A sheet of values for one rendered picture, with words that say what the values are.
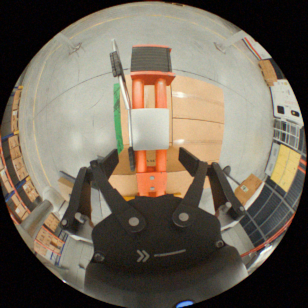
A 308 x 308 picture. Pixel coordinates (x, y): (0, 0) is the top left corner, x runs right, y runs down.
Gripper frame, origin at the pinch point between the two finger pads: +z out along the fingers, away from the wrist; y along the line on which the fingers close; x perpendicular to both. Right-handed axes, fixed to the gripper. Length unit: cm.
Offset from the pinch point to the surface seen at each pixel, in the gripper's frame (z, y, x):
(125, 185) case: 13.2, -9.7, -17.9
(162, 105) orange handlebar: -1.1, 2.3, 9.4
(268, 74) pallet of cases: 63, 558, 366
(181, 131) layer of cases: 53, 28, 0
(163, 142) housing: -1.7, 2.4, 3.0
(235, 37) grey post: 39, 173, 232
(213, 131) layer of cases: 53, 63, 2
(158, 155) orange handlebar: -0.9, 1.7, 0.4
